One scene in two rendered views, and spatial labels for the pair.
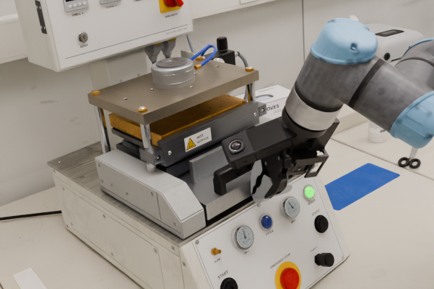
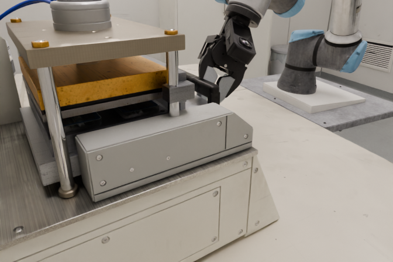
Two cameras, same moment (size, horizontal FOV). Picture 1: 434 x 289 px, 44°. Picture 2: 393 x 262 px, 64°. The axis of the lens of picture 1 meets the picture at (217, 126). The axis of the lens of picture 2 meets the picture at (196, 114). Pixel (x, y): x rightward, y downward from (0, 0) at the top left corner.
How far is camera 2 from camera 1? 0.94 m
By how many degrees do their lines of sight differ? 75
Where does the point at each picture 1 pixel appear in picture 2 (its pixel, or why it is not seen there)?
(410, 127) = not seen: outside the picture
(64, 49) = not seen: outside the picture
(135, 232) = (182, 200)
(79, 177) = (11, 233)
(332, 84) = not seen: outside the picture
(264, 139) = (245, 34)
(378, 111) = not seen: outside the picture
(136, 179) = (190, 123)
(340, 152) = not seen: hidden behind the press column
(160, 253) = (223, 189)
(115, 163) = (130, 135)
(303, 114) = (266, 4)
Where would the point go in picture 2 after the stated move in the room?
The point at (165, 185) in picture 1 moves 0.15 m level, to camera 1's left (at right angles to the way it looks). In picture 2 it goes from (217, 109) to (208, 165)
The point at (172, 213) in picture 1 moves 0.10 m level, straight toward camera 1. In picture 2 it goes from (245, 125) to (313, 125)
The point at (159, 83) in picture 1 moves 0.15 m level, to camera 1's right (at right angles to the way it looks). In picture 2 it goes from (95, 23) to (130, 13)
